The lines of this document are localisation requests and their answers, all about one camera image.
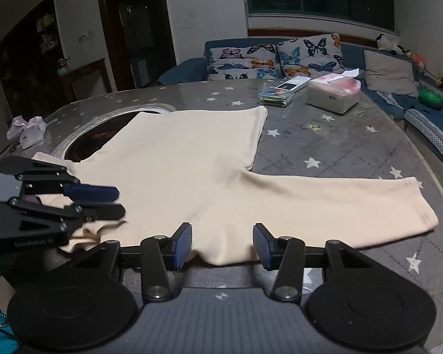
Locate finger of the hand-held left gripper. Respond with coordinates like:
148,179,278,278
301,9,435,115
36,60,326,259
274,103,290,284
8,197,126,226
0,156,120,202

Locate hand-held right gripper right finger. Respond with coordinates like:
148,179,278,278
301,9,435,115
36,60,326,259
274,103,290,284
253,223,374,302

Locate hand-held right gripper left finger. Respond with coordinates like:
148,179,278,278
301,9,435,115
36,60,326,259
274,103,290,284
70,222,193,302

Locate cream garment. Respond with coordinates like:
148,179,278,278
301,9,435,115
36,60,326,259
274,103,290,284
31,105,439,267

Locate round built-in induction cooker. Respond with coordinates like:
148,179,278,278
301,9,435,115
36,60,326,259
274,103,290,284
51,105,178,163

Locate pink white crumpled cloth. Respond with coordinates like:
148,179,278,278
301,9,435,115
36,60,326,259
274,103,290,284
6,115,48,150

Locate small wooden side table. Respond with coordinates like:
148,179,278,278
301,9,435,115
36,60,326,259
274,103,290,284
57,58,113,104

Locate grey star-printed table cover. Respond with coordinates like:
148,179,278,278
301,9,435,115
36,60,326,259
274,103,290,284
7,80,443,352

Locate dark wooden cabinet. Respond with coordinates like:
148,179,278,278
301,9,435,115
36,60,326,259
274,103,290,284
0,0,66,119

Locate clear plastic box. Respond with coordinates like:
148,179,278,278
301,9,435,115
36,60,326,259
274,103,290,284
258,87,295,109

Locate white remote control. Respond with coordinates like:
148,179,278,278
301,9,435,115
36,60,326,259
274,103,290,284
274,76,311,93

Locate white tissue box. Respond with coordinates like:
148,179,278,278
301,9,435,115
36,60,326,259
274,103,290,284
307,69,363,115

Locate dark wooden door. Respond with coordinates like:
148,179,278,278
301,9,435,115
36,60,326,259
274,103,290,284
95,0,177,91

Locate butterfly print cushion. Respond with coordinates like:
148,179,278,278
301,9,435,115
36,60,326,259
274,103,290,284
276,33,346,80
207,44,280,81

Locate blue corner sofa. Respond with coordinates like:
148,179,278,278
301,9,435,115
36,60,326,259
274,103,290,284
157,36,443,175

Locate plain grey cushion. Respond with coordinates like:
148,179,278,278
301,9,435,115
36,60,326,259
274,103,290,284
362,49,419,99

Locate green bowl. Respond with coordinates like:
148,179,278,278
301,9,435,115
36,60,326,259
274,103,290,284
418,88,443,110

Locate black and white plush toy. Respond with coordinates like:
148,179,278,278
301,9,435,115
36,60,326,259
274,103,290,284
376,33,405,54

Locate orange plush toy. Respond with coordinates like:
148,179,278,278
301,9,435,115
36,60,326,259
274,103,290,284
404,49,427,71

